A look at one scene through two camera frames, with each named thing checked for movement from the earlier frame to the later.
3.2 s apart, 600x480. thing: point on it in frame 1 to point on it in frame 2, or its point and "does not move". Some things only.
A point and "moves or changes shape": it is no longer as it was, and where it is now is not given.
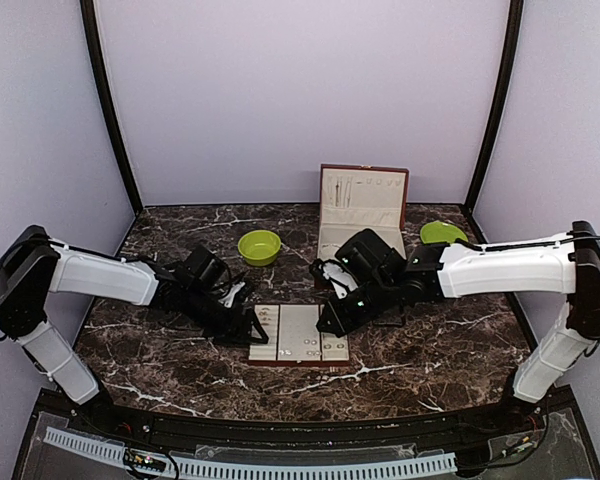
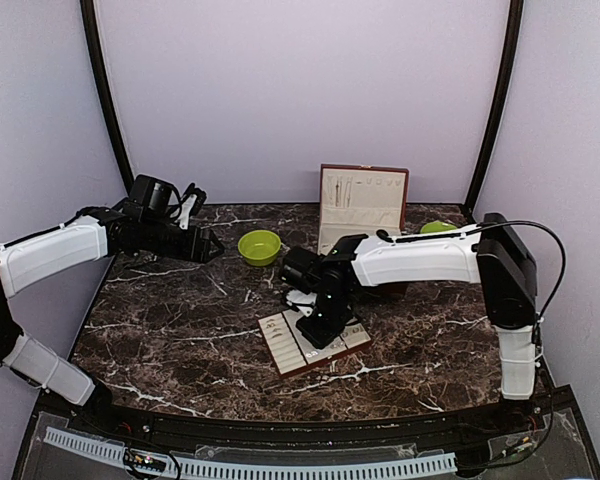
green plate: [440, 231] does not move
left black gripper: [231, 332] to [196, 250]
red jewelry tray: [294, 340] moves or changes shape
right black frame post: [516, 17] does not move
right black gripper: [342, 323] to [323, 338]
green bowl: [259, 247] does not move
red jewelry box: [357, 198] does not move
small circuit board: [143, 461] does not move
